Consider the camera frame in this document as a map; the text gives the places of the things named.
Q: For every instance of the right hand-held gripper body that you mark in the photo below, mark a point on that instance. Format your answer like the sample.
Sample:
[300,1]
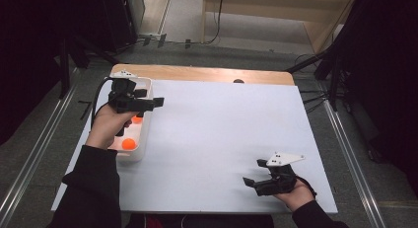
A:
[277,183]

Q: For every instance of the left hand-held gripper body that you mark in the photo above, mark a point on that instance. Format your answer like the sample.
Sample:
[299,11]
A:
[126,101]

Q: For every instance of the orange ball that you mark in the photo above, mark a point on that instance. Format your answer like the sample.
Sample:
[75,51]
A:
[137,119]
[128,144]

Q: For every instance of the white plastic bin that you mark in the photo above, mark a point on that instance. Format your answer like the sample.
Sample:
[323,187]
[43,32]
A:
[131,156]

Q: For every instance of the person's right hand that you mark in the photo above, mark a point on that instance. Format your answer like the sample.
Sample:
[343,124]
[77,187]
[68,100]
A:
[297,198]

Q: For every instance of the person's left hand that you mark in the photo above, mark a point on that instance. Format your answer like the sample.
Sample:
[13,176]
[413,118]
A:
[103,129]

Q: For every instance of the wooden table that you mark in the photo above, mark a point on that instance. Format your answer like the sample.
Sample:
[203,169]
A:
[197,72]

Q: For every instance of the person's dark clothing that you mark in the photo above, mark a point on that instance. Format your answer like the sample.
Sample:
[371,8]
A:
[213,221]

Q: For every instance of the black metal stand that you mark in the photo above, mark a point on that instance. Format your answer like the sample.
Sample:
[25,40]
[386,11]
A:
[333,76]
[64,70]

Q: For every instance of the black cabinet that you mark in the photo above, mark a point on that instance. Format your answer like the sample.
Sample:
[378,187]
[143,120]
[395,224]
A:
[118,17]

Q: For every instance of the aluminium floor rail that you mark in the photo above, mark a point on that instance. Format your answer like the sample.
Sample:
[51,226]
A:
[351,162]
[39,145]

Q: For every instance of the light wooden frame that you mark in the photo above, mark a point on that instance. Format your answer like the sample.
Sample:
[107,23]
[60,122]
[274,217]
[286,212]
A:
[263,11]

